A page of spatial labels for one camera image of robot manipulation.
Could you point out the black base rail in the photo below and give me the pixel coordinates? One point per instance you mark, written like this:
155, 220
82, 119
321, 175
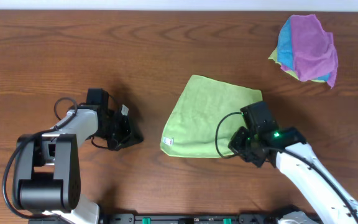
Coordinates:
244, 218

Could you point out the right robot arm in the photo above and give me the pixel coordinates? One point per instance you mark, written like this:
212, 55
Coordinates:
288, 151

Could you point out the green cloth under pile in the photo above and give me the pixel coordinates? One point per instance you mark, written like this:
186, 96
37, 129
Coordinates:
274, 56

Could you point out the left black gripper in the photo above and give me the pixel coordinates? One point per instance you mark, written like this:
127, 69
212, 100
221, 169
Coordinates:
124, 130

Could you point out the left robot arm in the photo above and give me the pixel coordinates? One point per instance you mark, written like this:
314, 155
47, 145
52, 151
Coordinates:
46, 184

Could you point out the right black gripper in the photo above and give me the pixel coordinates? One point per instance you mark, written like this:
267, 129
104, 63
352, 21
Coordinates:
235, 145

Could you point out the blue microfiber cloth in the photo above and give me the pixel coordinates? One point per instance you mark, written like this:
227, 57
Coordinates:
285, 43

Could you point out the light green microfiber cloth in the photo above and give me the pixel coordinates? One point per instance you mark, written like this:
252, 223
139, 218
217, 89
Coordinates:
205, 117

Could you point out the purple microfiber cloth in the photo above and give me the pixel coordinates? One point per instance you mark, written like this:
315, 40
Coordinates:
314, 49

